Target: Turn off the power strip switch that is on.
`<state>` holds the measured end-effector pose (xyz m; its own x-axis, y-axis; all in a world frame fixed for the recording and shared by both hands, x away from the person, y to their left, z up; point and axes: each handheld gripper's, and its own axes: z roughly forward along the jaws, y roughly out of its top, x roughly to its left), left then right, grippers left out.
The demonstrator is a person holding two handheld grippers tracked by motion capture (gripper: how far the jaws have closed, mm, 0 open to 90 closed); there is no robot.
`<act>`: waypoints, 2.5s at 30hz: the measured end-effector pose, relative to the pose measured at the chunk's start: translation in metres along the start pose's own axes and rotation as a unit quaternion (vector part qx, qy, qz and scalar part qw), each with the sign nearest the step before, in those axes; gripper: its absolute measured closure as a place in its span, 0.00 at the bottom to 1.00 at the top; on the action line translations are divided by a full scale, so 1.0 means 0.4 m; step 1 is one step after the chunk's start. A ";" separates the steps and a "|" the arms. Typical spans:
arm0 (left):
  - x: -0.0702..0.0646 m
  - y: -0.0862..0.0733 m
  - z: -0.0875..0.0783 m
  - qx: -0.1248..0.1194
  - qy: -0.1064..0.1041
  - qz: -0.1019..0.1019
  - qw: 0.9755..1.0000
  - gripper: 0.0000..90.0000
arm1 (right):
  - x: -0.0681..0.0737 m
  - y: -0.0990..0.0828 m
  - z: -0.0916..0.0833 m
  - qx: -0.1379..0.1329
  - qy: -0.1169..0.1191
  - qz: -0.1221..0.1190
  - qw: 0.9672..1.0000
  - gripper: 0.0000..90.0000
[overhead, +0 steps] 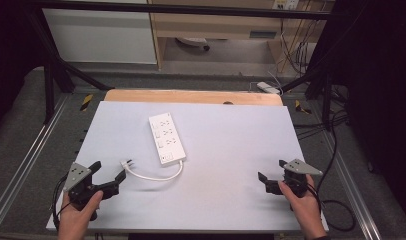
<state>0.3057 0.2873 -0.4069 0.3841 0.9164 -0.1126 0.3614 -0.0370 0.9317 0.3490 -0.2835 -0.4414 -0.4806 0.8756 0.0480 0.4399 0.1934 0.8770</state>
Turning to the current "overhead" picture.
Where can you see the person's right hand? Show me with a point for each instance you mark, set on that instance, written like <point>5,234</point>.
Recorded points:
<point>302,210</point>

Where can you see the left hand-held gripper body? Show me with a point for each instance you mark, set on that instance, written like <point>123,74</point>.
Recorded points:
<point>81,186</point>

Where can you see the white table mat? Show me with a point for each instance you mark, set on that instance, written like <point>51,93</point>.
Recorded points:
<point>224,150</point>

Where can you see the white plug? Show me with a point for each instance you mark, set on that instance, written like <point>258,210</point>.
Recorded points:
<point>126,164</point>

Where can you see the white chair base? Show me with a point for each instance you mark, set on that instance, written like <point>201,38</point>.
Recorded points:
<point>194,42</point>

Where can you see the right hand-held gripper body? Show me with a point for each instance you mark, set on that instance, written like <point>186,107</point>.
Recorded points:
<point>296,176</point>

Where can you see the black curtain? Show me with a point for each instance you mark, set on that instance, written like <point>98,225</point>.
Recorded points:
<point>381,83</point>
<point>7,50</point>

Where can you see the white cabinet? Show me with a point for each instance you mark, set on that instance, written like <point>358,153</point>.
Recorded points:
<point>101,36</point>

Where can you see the person's left hand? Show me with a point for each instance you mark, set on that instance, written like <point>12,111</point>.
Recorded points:
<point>76,220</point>

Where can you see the yellow black tape strip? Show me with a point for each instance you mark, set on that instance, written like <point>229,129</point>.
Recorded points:
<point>301,107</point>
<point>86,102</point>

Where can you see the black metal frame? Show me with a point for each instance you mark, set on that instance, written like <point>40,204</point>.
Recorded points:
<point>191,10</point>

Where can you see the white wall socket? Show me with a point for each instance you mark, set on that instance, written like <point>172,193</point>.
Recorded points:
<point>285,4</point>

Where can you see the small white floor power strip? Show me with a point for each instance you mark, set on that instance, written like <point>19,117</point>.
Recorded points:
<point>267,87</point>

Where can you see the wooden desk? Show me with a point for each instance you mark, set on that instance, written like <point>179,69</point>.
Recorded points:
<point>217,25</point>

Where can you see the aluminium floor rail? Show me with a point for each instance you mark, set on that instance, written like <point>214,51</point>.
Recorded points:
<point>27,156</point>
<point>354,186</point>

